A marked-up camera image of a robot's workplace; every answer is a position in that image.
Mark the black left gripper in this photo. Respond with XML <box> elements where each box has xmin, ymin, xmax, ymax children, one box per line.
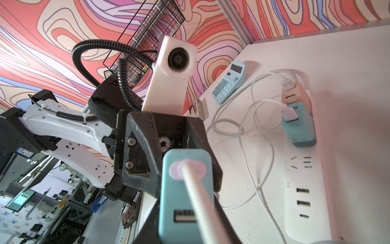
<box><xmin>114</xmin><ymin>110</ymin><xmax>223</xmax><ymax>198</ymax></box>

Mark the white usb cable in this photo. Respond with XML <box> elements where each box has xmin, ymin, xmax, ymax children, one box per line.
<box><xmin>169</xmin><ymin>158</ymin><xmax>232</xmax><ymax>244</ymax></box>

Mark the left wall wire basket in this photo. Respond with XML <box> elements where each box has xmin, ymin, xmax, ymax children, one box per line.
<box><xmin>103</xmin><ymin>1</ymin><xmax>185</xmax><ymax>88</ymax></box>

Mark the pink charger adapter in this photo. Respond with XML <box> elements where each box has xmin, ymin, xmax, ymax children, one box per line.
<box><xmin>281</xmin><ymin>82</ymin><xmax>312</xmax><ymax>115</ymax></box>

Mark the white power strip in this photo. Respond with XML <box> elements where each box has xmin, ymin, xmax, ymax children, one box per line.
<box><xmin>284</xmin><ymin>90</ymin><xmax>334</xmax><ymax>244</ymax></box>

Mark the light blue calculator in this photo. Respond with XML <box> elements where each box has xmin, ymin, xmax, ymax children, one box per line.
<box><xmin>212</xmin><ymin>61</ymin><xmax>246</xmax><ymax>104</ymax></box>

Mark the teal charger adapter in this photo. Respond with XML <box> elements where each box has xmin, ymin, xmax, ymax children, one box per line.
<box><xmin>158</xmin><ymin>149</ymin><xmax>214</xmax><ymax>244</ymax></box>
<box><xmin>282</xmin><ymin>102</ymin><xmax>317</xmax><ymax>147</ymax></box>

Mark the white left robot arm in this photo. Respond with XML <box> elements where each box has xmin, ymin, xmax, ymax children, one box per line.
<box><xmin>1</xmin><ymin>89</ymin><xmax>212</xmax><ymax>203</ymax></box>

